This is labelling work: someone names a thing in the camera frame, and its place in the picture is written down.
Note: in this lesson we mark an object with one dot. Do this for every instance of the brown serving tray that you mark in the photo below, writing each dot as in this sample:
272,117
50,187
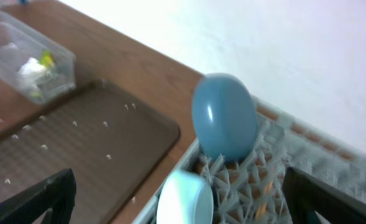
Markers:
107,137

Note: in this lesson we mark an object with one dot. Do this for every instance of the blue plate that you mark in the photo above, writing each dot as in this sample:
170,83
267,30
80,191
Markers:
224,117

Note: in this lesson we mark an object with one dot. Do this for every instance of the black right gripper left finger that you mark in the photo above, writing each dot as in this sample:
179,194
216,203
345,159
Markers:
53,197

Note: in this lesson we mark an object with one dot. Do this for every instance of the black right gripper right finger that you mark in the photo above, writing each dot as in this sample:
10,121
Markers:
308,197

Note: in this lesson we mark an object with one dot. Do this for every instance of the wooden chopstick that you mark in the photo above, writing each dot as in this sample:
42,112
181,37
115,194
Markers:
268,188
261,212

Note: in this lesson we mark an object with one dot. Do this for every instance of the yellow snack wrapper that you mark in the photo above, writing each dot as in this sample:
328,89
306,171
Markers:
47,60

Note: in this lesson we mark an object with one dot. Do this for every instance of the white crumpled napkin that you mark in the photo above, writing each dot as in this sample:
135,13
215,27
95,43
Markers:
31,73

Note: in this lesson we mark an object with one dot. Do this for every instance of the grey dishwasher rack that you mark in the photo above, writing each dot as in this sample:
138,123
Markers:
282,142

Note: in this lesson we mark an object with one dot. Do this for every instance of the clear plastic bin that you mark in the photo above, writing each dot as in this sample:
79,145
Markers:
19,42

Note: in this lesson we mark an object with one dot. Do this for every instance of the light blue rice bowl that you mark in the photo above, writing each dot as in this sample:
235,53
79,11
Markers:
185,198

